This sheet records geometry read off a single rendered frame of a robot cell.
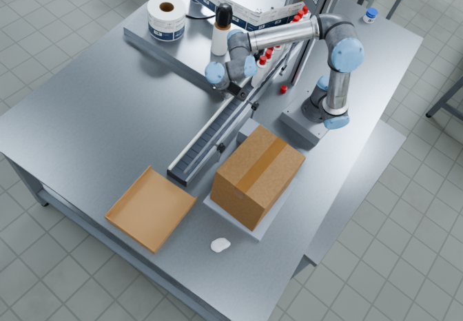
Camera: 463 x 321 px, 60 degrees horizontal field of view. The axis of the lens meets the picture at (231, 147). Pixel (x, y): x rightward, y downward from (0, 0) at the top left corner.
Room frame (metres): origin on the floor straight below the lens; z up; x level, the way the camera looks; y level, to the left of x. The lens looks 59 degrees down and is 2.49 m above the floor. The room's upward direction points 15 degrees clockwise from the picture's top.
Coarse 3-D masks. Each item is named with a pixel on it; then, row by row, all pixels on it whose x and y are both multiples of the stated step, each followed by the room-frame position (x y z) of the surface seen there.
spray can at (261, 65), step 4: (260, 56) 1.40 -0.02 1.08; (264, 56) 1.40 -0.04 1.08; (260, 60) 1.38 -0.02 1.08; (264, 60) 1.38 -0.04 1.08; (256, 64) 1.39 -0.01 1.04; (260, 64) 1.38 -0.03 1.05; (264, 64) 1.38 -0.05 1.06; (260, 68) 1.37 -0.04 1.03; (264, 68) 1.38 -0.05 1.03; (260, 72) 1.37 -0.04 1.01; (264, 72) 1.39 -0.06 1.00; (256, 76) 1.37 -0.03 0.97; (260, 76) 1.37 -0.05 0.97; (252, 80) 1.38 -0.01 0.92; (256, 80) 1.37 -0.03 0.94; (252, 84) 1.38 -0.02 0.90; (256, 84) 1.37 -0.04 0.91; (260, 84) 1.39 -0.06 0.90
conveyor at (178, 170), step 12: (264, 84) 1.42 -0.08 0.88; (252, 96) 1.31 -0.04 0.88; (228, 108) 1.20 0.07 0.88; (240, 108) 1.22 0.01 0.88; (216, 120) 1.11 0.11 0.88; (204, 132) 1.02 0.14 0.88; (204, 144) 0.96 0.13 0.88; (192, 156) 0.88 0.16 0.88; (204, 156) 0.90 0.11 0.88; (180, 168) 0.80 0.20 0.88; (192, 168) 0.82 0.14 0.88
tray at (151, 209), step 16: (144, 176) 0.74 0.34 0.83; (160, 176) 0.76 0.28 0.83; (128, 192) 0.64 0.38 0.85; (144, 192) 0.67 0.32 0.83; (160, 192) 0.69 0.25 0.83; (176, 192) 0.71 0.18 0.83; (112, 208) 0.55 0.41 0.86; (128, 208) 0.58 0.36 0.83; (144, 208) 0.59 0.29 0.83; (160, 208) 0.61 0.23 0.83; (176, 208) 0.63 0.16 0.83; (112, 224) 0.49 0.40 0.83; (128, 224) 0.51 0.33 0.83; (144, 224) 0.53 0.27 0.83; (160, 224) 0.55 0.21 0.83; (176, 224) 0.56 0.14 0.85; (144, 240) 0.46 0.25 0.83; (160, 240) 0.48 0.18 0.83
